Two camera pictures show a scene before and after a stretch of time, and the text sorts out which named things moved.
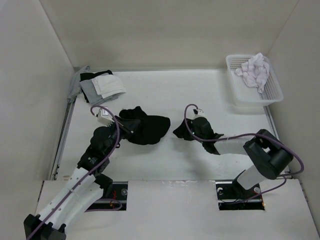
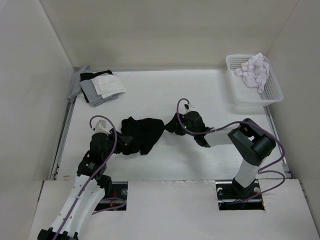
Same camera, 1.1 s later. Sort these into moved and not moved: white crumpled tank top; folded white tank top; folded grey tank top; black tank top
Moved: black tank top
Not moved: white crumpled tank top; folded grey tank top; folded white tank top
